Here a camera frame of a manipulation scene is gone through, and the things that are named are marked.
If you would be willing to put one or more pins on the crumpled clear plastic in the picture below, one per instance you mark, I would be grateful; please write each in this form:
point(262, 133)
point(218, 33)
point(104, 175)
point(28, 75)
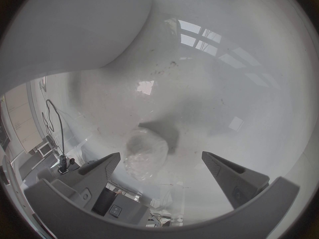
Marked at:
point(147, 153)

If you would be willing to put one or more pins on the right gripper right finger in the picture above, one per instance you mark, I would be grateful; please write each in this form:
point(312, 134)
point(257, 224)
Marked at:
point(236, 183)

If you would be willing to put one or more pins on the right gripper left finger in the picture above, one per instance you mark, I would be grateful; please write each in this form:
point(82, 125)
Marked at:
point(84, 183)

